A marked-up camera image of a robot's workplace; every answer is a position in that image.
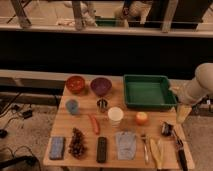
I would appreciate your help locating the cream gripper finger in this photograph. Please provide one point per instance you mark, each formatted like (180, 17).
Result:
(182, 112)

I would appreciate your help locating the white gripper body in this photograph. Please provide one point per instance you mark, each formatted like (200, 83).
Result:
(185, 94)

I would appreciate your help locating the red chili pepper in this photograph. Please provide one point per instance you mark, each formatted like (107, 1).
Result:
(95, 124)

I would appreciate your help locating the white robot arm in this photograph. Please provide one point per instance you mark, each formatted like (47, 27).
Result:
(202, 83)

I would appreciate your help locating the orange apple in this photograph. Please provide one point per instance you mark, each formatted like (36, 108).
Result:
(141, 118)

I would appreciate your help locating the green plastic tray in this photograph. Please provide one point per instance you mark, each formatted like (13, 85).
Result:
(150, 92)

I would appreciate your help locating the metal fork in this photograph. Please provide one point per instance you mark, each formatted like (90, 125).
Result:
(144, 139)

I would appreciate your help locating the light blue cloth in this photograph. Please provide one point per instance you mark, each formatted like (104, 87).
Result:
(126, 145)

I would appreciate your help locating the white paper cup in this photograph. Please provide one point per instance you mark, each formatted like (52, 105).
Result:
(115, 115)

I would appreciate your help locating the small metal cup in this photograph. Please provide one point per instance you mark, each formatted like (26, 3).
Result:
(102, 104)

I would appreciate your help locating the purple bowl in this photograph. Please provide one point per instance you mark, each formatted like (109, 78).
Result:
(101, 86)

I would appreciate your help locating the black remote control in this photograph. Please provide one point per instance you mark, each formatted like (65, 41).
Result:
(101, 150)

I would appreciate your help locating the wooden table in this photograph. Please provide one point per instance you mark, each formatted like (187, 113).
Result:
(64, 123)

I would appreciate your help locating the blue cup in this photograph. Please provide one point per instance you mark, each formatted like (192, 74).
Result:
(72, 107)

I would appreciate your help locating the red bowl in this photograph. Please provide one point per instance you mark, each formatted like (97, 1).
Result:
(75, 84)

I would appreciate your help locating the bunch of dark grapes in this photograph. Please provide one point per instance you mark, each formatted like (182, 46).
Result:
(76, 147)

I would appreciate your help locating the blue sponge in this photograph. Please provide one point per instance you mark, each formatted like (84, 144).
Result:
(57, 148)

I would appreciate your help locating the black handled tool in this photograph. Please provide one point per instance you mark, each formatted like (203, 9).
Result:
(168, 130)

